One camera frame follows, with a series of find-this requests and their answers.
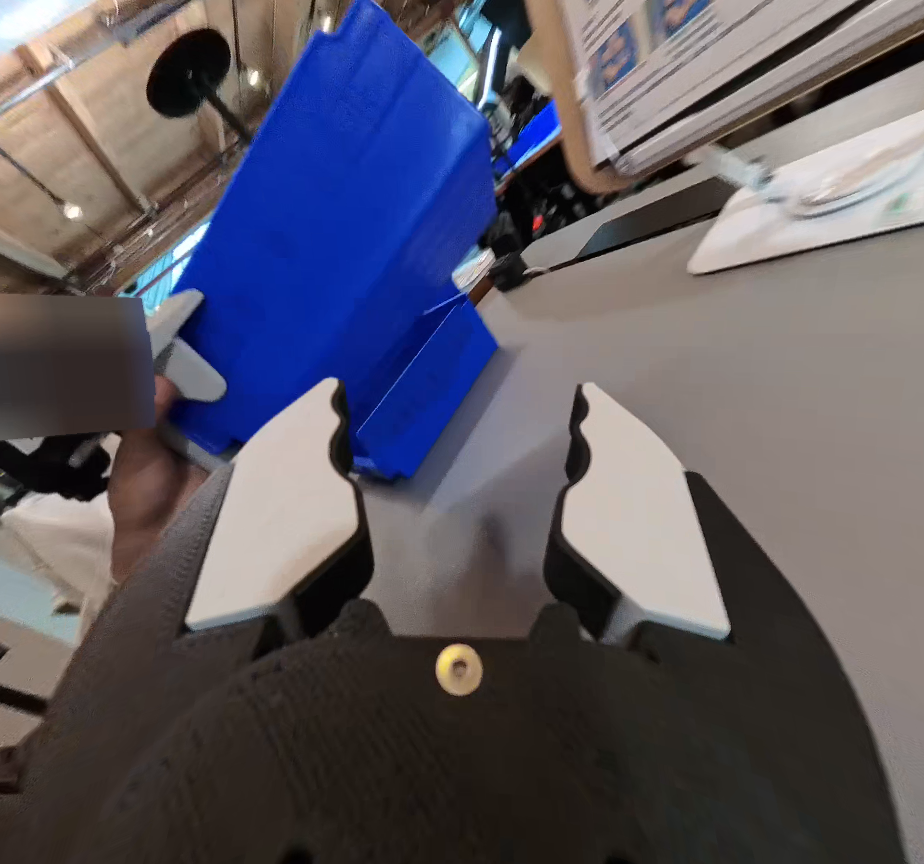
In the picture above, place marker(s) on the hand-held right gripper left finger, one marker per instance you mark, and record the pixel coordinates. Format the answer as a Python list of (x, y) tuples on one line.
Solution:
[(281, 524)]

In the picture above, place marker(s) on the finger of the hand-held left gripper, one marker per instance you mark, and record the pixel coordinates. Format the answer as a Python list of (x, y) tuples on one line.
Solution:
[(195, 373), (177, 315)]

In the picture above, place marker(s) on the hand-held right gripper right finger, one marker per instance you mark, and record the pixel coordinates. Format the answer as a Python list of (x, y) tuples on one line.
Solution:
[(642, 532)]

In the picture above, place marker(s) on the blue plastic bin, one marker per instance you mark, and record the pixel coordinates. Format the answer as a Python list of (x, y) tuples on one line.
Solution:
[(339, 192), (534, 135), (433, 387)]

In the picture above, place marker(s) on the grey desk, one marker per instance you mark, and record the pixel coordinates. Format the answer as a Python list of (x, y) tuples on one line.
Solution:
[(722, 373)]

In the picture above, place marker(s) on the person's left hand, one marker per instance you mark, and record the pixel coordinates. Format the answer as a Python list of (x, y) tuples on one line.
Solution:
[(151, 467)]

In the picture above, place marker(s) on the black round ceiling fixture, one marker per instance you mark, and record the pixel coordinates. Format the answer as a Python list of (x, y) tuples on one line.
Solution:
[(188, 73)]

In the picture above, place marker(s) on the black battery charger case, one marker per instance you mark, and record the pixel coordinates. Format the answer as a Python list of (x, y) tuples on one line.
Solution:
[(509, 270)]

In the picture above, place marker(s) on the printed paper sheet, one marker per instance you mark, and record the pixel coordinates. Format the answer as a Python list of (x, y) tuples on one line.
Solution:
[(473, 272)]

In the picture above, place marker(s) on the wooden document stand white base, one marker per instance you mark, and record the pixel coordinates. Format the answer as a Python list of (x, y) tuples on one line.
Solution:
[(794, 221)]

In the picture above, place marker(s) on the printed instruction sheet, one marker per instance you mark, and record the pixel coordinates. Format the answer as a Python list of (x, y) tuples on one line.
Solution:
[(686, 12)]

